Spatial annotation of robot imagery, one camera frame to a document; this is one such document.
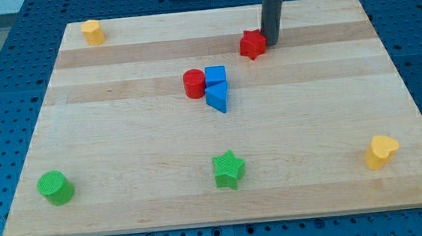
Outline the light wooden board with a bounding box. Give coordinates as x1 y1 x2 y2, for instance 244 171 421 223
3 0 422 236

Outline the blue cube block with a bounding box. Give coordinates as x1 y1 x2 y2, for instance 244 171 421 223
204 65 226 87

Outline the yellow heart block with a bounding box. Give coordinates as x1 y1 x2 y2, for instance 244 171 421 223
364 135 399 171

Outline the green star block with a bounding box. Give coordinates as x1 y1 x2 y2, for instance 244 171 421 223
211 150 246 190

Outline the yellow hexagon block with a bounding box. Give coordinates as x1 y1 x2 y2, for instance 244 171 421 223
81 20 106 46

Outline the red cylinder block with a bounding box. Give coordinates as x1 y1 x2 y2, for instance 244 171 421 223
182 68 205 99

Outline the green cylinder block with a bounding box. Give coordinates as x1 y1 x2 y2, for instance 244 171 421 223
37 170 74 206

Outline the blue triangle block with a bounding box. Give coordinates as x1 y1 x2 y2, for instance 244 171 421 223
205 81 228 113

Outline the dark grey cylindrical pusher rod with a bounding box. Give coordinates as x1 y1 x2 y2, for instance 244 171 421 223
260 0 283 47

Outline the red star block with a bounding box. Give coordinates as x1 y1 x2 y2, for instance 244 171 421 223
239 29 267 60

